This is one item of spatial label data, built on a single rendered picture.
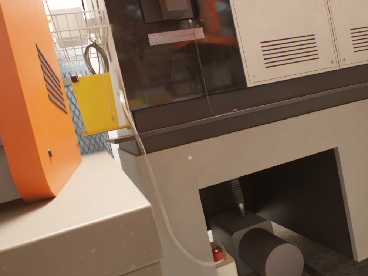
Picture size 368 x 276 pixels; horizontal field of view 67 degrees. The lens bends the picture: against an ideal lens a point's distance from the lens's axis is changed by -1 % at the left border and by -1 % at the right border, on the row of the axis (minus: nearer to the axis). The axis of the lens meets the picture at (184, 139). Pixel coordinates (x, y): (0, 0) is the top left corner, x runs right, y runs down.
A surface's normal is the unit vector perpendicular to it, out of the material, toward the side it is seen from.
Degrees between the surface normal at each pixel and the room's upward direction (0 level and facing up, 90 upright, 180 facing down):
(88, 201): 0
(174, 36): 90
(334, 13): 90
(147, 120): 90
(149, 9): 90
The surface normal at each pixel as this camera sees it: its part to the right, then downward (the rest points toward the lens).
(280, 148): 0.29, 0.00
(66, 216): -0.22, -0.97
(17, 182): 0.35, 0.29
